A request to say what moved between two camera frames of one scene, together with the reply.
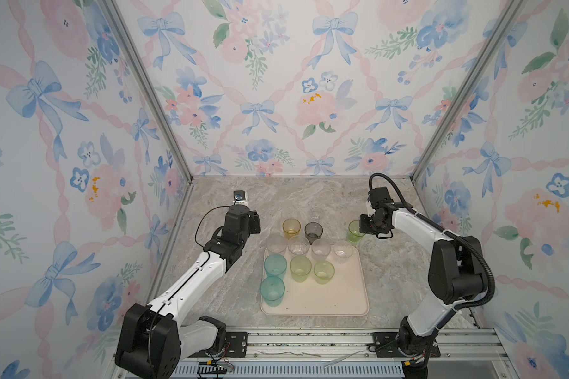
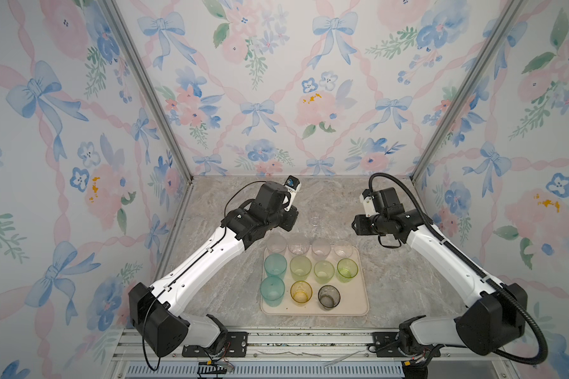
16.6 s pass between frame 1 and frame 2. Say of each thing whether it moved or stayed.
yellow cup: moved
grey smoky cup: moved
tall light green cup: stayed
